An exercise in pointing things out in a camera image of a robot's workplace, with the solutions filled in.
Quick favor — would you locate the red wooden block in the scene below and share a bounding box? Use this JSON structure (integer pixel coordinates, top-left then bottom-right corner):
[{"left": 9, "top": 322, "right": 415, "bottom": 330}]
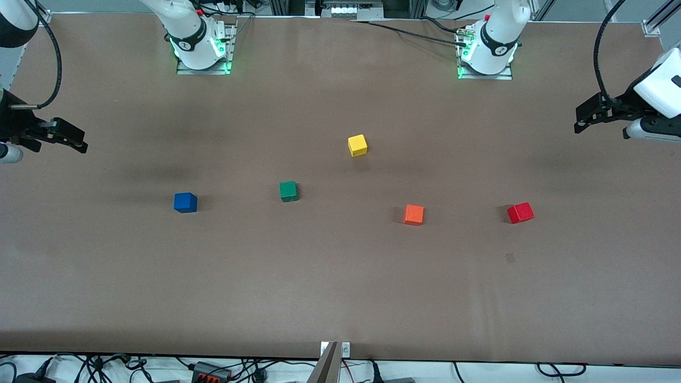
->
[{"left": 507, "top": 202, "right": 535, "bottom": 224}]

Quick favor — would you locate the black orange power strip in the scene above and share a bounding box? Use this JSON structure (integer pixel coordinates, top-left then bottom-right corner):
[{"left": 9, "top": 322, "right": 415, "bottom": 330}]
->
[{"left": 192, "top": 361, "right": 233, "bottom": 383}]

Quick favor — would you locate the white terminal device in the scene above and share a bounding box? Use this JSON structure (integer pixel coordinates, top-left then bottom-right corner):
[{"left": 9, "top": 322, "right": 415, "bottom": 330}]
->
[{"left": 322, "top": 0, "right": 385, "bottom": 20}]

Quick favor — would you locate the table cover sheet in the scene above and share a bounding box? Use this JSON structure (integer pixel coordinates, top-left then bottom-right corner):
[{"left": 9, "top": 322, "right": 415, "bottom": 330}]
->
[{"left": 0, "top": 13, "right": 681, "bottom": 368}]

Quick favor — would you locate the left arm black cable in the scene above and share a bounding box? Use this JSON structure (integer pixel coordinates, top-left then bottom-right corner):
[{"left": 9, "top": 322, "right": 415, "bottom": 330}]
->
[{"left": 593, "top": 0, "right": 628, "bottom": 102}]

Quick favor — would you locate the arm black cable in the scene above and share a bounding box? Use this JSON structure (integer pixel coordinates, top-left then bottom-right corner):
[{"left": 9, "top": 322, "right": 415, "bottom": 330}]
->
[
  {"left": 593, "top": 0, "right": 628, "bottom": 102},
  {"left": 10, "top": 0, "right": 63, "bottom": 110}
]

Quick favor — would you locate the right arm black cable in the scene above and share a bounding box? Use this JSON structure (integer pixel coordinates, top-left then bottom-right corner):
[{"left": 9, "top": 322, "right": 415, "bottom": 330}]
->
[{"left": 10, "top": 0, "right": 63, "bottom": 110}]

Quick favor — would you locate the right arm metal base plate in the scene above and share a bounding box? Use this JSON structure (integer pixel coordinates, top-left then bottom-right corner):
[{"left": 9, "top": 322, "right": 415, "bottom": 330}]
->
[{"left": 176, "top": 21, "right": 235, "bottom": 75}]

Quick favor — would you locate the curved black table cable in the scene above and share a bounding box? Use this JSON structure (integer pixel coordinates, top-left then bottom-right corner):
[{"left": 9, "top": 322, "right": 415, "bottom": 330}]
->
[{"left": 420, "top": 16, "right": 461, "bottom": 35}]

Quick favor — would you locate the long black table cable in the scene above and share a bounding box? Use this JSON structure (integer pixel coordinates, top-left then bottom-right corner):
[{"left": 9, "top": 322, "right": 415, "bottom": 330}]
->
[{"left": 351, "top": 20, "right": 469, "bottom": 47}]

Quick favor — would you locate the black base cable bundle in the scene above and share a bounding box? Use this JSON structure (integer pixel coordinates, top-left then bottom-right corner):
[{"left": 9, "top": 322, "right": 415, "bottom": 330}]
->
[{"left": 205, "top": 0, "right": 255, "bottom": 16}]

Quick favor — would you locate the looped black cable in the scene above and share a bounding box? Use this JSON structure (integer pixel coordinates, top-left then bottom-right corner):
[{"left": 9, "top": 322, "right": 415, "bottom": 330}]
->
[{"left": 536, "top": 362, "right": 587, "bottom": 378}]

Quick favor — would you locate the grey metal post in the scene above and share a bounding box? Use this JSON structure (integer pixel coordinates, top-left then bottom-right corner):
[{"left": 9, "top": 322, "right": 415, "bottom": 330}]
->
[{"left": 308, "top": 342, "right": 339, "bottom": 383}]

